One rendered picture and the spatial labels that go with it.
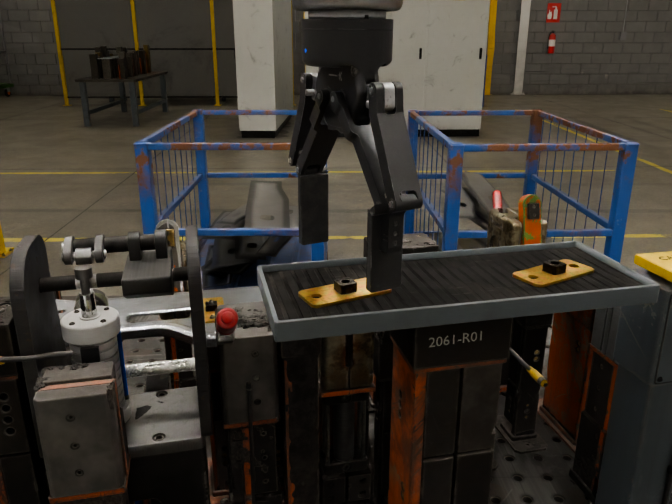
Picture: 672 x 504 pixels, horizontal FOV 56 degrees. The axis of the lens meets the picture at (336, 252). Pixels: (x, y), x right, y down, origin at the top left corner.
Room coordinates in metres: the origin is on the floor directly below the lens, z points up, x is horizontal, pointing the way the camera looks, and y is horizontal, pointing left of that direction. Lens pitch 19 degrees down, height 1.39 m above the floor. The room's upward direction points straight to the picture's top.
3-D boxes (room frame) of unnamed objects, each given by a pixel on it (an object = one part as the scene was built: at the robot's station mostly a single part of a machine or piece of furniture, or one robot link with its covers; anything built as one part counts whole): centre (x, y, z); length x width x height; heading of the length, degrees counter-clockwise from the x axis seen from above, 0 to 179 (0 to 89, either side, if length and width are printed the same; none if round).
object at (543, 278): (0.59, -0.22, 1.17); 0.08 x 0.04 x 0.01; 121
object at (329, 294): (0.55, -0.01, 1.17); 0.08 x 0.04 x 0.01; 117
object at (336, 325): (0.58, -0.11, 1.16); 0.37 x 0.14 x 0.02; 103
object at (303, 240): (0.61, 0.02, 1.22); 0.03 x 0.01 x 0.07; 117
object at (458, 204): (3.21, -0.85, 0.47); 1.20 x 0.80 x 0.95; 2
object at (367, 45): (0.55, -0.01, 1.36); 0.08 x 0.07 x 0.09; 27
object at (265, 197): (3.24, 0.45, 0.47); 1.20 x 0.80 x 0.95; 0
